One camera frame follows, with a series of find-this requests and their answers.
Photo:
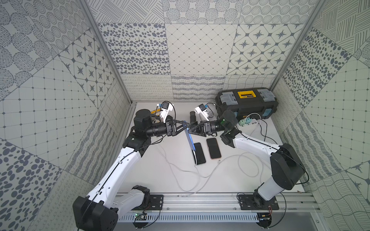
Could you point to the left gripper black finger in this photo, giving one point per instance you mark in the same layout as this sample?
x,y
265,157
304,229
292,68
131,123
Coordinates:
x,y
180,123
178,130

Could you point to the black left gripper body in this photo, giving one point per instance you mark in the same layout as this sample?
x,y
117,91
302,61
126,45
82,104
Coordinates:
x,y
170,128

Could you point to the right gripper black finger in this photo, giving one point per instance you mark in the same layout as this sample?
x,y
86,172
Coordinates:
x,y
196,132
196,126

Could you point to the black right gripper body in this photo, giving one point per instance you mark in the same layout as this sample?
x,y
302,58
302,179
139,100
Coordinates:
x,y
207,126

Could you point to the pink case phone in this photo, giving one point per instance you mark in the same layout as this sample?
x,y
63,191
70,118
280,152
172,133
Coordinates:
x,y
213,147

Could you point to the black phone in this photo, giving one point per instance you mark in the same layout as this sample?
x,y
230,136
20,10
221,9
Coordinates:
x,y
198,154

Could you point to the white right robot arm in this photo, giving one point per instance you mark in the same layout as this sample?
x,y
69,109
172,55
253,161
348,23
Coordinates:
x,y
286,167

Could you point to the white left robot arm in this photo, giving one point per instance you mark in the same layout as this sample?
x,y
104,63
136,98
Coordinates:
x,y
100,209

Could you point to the teal USB charger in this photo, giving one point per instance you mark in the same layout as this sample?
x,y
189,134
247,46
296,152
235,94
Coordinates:
x,y
247,120

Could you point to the white power strip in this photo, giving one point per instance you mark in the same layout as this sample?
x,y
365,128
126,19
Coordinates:
x,y
254,122

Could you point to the black plastic toolbox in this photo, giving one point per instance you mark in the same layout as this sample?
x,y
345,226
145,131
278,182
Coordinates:
x,y
256,102

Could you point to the black ribbed handle tube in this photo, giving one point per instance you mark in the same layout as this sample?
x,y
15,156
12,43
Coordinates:
x,y
193,118

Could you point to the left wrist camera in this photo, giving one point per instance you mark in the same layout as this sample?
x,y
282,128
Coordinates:
x,y
165,108

